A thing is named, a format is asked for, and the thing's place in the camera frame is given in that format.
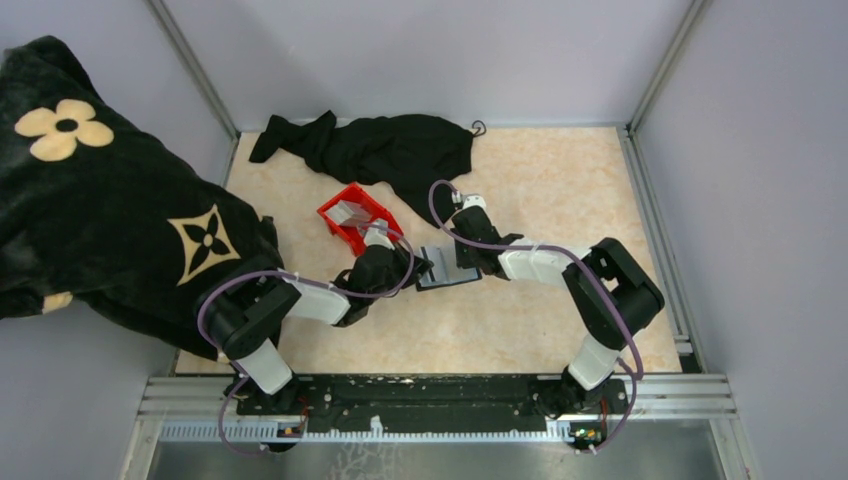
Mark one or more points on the black leather card holder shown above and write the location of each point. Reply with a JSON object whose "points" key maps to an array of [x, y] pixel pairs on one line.
{"points": [[445, 271]]}

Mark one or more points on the black cloth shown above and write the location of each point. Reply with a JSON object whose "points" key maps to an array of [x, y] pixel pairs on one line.
{"points": [[408, 152]]}

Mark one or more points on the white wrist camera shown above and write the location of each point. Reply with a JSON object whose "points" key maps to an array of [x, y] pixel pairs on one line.
{"points": [[473, 200], [374, 236]]}

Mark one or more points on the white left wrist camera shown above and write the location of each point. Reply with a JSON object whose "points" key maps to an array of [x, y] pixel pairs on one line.
{"points": [[374, 236]]}

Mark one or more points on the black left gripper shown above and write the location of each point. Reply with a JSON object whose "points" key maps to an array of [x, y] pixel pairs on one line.
{"points": [[404, 258]]}

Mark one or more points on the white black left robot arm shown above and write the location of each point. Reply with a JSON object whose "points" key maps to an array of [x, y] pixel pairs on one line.
{"points": [[243, 316]]}

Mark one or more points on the stack of silver cards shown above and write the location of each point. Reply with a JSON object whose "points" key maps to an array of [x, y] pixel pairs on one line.
{"points": [[348, 214]]}

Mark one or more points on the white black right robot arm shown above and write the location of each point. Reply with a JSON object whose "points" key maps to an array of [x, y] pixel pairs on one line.
{"points": [[612, 293]]}

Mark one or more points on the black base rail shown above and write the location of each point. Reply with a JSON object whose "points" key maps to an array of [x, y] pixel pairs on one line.
{"points": [[419, 404]]}

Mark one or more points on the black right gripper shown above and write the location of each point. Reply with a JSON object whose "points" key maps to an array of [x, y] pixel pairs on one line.
{"points": [[461, 259]]}

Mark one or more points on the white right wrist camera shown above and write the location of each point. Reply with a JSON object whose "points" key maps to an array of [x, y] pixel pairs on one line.
{"points": [[473, 200]]}

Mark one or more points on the black floral blanket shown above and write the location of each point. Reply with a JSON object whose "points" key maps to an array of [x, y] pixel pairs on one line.
{"points": [[96, 210]]}

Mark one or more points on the red plastic bin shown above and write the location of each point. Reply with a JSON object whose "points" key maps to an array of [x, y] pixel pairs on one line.
{"points": [[353, 236]]}

